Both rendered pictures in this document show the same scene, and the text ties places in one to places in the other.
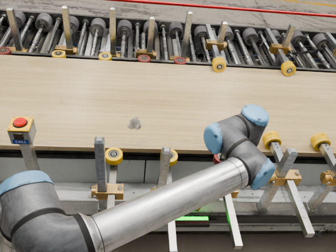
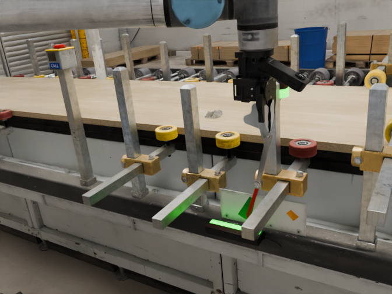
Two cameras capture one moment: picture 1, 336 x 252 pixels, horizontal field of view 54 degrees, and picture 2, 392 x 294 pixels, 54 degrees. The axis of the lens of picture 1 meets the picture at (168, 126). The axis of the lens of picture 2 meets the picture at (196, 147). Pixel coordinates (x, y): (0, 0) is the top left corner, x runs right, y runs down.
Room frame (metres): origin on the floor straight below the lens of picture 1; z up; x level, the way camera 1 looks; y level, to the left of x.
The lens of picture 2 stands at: (0.03, -0.74, 1.33)
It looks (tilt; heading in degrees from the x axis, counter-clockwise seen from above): 21 degrees down; 42
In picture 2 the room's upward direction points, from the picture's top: 6 degrees counter-clockwise
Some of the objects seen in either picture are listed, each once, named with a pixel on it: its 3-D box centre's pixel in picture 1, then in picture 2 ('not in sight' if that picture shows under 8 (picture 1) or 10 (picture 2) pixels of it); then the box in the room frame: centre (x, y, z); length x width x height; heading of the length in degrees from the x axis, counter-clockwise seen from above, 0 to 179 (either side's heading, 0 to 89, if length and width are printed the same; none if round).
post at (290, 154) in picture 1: (273, 186); (371, 182); (0.92, -0.50, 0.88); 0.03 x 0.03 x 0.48; 9
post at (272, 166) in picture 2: not in sight; (272, 168); (0.88, -0.25, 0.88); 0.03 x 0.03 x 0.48; 9
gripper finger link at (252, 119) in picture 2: not in sight; (255, 121); (0.79, -0.26, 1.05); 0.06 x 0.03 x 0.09; 99
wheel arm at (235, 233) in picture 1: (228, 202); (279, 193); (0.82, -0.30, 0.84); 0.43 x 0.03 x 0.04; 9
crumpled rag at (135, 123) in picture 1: (135, 122); (214, 112); (1.16, 0.16, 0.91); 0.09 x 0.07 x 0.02; 172
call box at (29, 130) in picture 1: (22, 131); (62, 59); (0.76, 0.50, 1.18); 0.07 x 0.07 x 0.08; 9
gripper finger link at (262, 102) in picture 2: not in sight; (262, 103); (0.78, -0.29, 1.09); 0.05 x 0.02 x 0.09; 9
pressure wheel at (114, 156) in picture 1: (113, 161); (167, 142); (0.95, 0.22, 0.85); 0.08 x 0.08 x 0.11
